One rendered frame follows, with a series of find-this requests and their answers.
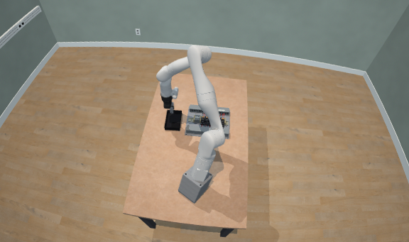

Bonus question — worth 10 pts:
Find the black parts tray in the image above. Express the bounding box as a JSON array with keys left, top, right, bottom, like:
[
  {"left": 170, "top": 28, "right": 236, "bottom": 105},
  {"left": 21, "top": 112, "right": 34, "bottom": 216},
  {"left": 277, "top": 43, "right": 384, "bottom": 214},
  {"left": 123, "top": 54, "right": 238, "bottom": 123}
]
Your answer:
[{"left": 164, "top": 110, "right": 182, "bottom": 131}]

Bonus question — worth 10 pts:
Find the grey relay panel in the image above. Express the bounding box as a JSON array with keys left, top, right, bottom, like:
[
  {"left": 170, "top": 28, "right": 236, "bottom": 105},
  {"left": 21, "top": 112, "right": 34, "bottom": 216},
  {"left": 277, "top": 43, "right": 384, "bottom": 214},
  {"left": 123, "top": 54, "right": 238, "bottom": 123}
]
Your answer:
[{"left": 185, "top": 104, "right": 230, "bottom": 139}]

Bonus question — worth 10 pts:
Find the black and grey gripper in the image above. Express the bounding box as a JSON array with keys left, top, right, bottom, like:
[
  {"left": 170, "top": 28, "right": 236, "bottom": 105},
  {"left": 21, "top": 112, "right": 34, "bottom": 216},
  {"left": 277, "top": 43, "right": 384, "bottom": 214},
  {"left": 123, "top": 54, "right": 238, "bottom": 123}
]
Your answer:
[{"left": 160, "top": 87, "right": 178, "bottom": 114}]

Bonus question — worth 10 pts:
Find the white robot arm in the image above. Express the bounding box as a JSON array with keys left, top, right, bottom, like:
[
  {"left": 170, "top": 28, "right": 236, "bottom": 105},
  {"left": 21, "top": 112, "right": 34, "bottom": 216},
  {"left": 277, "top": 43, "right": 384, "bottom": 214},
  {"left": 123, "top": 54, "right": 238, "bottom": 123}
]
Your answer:
[{"left": 156, "top": 45, "right": 225, "bottom": 182}]

